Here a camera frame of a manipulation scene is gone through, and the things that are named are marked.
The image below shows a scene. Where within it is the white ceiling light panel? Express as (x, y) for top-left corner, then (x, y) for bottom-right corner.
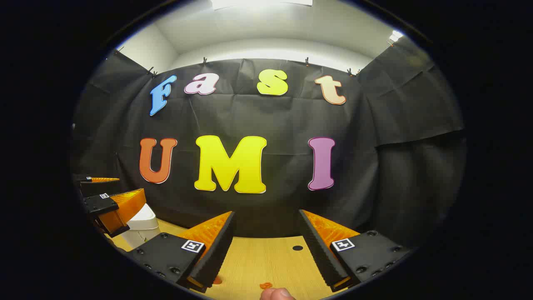
(212, 0), (314, 10)

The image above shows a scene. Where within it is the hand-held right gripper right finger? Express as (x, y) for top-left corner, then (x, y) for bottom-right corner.
(299, 209), (413, 292)

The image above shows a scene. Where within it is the black backdrop cloth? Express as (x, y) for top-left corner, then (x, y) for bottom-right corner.
(71, 35), (467, 250)

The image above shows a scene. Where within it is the white desktop garbage bin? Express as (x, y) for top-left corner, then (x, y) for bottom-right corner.
(121, 203), (161, 250)

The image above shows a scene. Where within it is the wooden desktop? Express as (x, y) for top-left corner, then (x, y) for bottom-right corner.
(104, 217), (363, 300)

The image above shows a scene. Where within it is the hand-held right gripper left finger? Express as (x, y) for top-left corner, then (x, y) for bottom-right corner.
(125, 210), (236, 293)

